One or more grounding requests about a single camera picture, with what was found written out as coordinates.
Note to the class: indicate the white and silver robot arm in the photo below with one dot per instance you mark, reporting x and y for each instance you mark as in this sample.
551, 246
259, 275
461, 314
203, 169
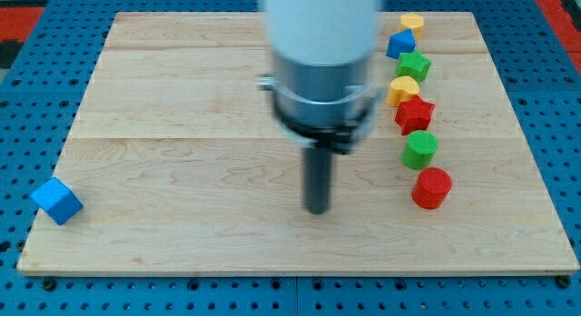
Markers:
320, 81

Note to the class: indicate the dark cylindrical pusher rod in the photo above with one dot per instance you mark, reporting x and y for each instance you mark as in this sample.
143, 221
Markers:
317, 166

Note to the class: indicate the light wooden board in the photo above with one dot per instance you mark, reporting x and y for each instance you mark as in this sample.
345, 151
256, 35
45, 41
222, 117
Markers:
182, 171

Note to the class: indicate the green cylinder block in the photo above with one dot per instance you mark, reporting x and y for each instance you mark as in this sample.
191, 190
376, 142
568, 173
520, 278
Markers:
419, 149

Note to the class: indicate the yellow heart block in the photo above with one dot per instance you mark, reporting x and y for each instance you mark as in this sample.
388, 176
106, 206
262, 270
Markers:
401, 89

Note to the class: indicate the red star block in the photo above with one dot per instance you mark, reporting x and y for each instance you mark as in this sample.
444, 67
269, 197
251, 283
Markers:
414, 114

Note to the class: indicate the red cylinder block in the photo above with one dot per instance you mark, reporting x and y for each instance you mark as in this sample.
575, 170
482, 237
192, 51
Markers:
431, 188

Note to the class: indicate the green star block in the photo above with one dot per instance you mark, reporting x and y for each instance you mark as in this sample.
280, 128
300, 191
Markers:
414, 65

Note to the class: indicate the blue pentagon block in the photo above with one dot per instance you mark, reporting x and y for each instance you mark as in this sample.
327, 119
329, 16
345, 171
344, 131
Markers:
401, 42

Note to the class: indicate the yellow hexagon block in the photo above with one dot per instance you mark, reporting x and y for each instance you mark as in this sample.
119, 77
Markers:
413, 22

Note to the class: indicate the blue cube block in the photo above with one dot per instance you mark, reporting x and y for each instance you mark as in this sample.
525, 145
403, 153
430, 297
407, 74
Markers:
57, 200

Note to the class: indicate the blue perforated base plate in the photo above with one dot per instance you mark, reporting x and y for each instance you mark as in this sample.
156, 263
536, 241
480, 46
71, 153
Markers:
44, 87

